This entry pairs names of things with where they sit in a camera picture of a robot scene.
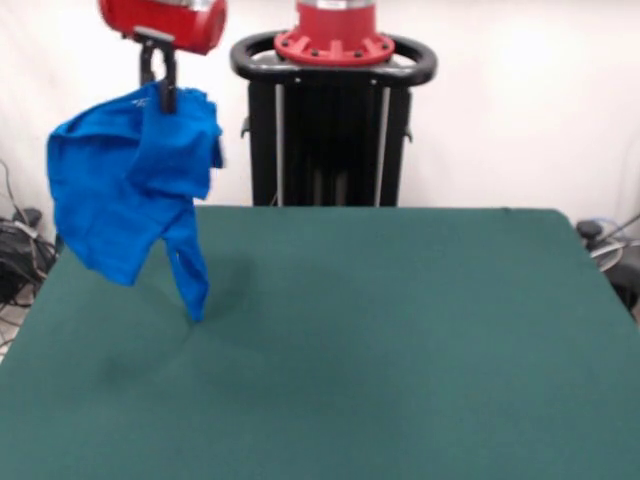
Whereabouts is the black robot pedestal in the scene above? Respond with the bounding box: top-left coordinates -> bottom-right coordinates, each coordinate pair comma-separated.
229,29 -> 440,207

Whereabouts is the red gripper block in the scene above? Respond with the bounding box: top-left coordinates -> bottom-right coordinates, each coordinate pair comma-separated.
97,0 -> 229,116

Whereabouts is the blue printed T-shirt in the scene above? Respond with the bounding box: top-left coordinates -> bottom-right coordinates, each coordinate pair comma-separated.
46,82 -> 226,324

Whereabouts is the dark green table cloth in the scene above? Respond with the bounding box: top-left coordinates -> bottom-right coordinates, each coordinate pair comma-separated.
0,204 -> 640,480

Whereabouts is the black cable tangle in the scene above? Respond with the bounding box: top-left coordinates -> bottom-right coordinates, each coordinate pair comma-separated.
0,159 -> 57,351

